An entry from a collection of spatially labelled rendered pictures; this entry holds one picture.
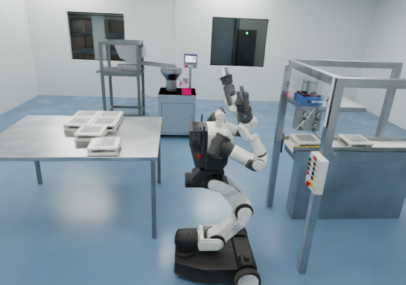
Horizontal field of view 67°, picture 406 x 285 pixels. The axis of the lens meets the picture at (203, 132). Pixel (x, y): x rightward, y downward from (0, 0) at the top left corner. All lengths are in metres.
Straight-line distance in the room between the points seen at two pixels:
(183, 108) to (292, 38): 3.90
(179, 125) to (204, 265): 3.06
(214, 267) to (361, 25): 7.26
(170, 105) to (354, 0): 5.35
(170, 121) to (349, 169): 2.94
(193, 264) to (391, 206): 2.29
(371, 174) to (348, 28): 5.51
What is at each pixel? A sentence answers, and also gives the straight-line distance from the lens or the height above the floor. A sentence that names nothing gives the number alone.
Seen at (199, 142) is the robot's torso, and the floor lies 1.16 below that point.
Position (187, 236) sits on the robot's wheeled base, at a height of 0.34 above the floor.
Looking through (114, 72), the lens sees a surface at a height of 0.97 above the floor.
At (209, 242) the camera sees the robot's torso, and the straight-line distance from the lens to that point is 2.52.
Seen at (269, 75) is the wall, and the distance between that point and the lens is 8.00.
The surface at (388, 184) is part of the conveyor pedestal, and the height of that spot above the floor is 0.42.
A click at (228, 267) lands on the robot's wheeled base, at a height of 0.17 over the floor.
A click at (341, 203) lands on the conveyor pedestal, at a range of 3.58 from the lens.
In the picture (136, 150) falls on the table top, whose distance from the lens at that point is 2.71.
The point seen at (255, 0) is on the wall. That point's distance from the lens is 7.79.
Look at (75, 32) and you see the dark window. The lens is 8.14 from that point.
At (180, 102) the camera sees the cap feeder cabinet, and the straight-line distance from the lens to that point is 5.05.
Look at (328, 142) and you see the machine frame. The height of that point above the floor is 1.18.
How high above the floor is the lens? 1.95
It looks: 21 degrees down
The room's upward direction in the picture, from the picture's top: 3 degrees clockwise
